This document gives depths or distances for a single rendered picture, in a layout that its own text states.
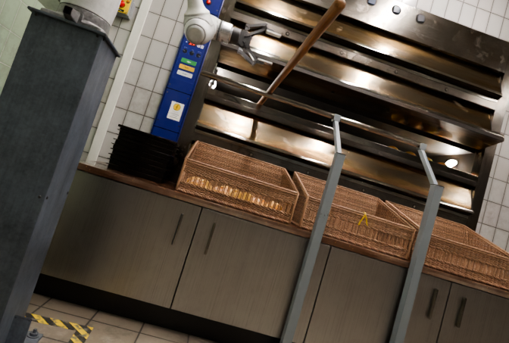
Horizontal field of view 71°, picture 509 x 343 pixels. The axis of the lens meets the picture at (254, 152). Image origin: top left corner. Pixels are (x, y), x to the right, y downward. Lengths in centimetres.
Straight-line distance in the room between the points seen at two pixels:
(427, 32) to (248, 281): 191
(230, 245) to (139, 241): 39
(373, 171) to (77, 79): 175
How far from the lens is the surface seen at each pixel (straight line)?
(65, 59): 119
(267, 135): 216
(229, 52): 214
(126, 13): 230
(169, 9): 235
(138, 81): 224
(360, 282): 178
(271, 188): 166
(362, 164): 231
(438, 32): 272
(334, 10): 96
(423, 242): 181
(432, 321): 199
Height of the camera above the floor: 71
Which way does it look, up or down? 5 degrees up
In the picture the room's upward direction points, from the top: 17 degrees clockwise
